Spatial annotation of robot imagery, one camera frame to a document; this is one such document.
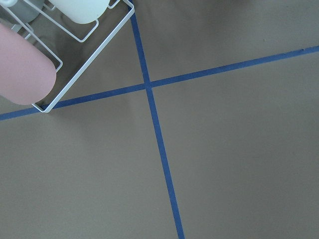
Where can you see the pink cup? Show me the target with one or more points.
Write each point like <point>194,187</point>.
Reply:
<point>26,74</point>

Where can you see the mint green cup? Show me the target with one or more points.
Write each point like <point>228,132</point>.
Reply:
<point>81,11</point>

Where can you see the white wire cup rack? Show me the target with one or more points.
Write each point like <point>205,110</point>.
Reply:
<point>71,47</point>

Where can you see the grey cup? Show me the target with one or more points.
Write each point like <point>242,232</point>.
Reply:
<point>20,8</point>

